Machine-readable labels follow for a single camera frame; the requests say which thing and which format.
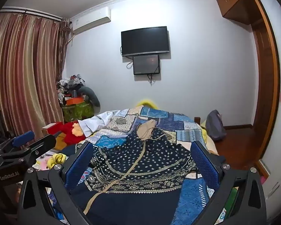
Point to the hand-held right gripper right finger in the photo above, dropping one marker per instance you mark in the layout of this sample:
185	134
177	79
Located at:
205	166

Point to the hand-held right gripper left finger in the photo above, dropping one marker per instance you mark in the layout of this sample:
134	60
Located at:
80	161

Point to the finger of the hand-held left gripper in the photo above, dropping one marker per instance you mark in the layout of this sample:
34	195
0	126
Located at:
43	143
23	138

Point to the navy patterned garment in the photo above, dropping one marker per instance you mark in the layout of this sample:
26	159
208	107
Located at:
140	168

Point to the red box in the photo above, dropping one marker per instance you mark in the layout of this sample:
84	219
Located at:
52	129

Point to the yellow cloth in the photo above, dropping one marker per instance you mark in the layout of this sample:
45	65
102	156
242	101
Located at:
56	160

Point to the yellow bed sheet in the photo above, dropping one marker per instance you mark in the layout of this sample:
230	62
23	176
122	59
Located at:
209	140

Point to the red plush toy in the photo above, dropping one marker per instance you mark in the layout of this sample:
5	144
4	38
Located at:
69	132

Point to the grey backpack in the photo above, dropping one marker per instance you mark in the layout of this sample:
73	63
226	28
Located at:
215	126

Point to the white sheet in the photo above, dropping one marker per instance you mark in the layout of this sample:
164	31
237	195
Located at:
96	123

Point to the green cloth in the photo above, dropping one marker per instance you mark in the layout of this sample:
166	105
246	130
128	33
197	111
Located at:
231	201

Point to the green patterned box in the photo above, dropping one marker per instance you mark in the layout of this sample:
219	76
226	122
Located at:
78	112

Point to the orange box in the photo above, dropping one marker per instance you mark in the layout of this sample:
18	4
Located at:
74	101

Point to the pile of mixed clutter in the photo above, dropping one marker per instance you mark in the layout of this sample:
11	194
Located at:
69	84

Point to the grey curved pillow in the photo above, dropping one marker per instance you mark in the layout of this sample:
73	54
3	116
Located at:
93	96

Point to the blue patchwork blanket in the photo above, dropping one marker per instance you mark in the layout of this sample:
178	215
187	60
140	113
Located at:
154	119

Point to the beige cloth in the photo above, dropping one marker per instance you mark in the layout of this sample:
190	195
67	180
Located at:
146	127

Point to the striped brown curtain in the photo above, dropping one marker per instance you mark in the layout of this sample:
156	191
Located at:
25	63

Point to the yellow fluffy item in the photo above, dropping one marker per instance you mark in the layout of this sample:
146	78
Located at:
146	104

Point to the curtain rod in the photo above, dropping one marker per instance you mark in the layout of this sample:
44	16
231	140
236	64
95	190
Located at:
32	13

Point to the white air conditioner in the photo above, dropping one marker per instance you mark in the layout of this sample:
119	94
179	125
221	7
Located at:
91	21

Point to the wooden overhead cabinet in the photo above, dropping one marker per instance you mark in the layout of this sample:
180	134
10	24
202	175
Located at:
234	2

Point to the wooden bed frame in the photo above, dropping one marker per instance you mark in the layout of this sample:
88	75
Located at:
197	120

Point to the wooden door frame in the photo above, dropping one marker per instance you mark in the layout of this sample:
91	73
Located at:
268	75

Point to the small black wall monitor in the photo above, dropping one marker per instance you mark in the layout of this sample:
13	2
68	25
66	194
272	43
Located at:
146	64

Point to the black wall television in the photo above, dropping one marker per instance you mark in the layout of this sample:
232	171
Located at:
145	41

